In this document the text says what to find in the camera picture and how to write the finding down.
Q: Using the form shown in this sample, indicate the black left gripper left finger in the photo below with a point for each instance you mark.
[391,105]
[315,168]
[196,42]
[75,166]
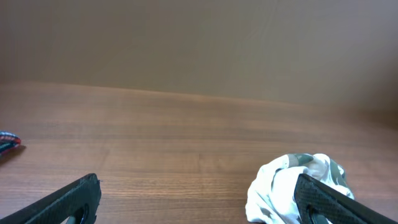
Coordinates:
[77,202]

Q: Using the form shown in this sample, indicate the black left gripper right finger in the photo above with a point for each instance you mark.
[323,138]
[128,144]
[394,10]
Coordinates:
[318,203]

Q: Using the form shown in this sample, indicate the white camouflage baby garment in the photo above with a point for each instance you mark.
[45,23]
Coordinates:
[271,194]

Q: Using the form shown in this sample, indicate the plaid folded shorts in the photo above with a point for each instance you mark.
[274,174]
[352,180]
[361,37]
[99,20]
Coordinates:
[9,141]

